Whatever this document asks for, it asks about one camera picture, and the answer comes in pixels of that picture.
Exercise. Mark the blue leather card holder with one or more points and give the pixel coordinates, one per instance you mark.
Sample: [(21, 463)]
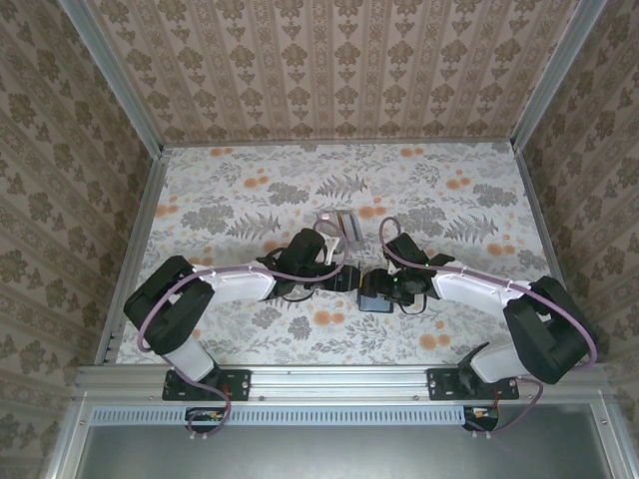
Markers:
[(374, 303)]

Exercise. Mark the blue credit card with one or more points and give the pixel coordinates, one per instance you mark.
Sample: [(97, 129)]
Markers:
[(354, 228)]

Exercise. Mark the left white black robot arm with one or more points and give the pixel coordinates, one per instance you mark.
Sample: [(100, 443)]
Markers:
[(234, 285)]

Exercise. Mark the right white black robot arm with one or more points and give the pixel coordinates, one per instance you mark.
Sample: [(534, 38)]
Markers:
[(469, 288)]

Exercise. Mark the grey sheet metal panel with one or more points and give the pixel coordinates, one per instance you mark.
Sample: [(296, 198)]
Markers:
[(349, 454)]

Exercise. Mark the wide aluminium mounting rail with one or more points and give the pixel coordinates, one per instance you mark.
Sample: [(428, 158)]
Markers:
[(339, 381)]

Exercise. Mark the thin aluminium table edge rail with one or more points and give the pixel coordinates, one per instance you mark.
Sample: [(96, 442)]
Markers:
[(339, 144)]

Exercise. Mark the aluminium table side rail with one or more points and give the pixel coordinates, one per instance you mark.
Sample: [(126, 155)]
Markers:
[(539, 219), (134, 259)]

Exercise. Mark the slanted aluminium frame post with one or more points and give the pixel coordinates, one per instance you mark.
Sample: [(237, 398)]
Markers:
[(118, 80), (551, 80)]

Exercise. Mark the aluminium lower frame bar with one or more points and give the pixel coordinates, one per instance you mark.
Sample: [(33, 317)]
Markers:
[(70, 439), (606, 439)]

